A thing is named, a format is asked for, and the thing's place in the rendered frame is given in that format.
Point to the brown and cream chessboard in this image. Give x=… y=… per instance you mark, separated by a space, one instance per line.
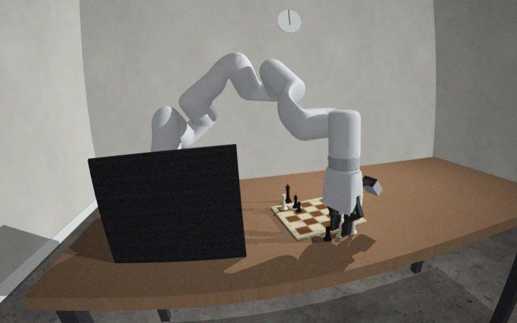
x=312 y=221

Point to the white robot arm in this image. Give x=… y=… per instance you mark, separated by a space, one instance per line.
x=344 y=131

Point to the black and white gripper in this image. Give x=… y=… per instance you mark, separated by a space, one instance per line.
x=343 y=192

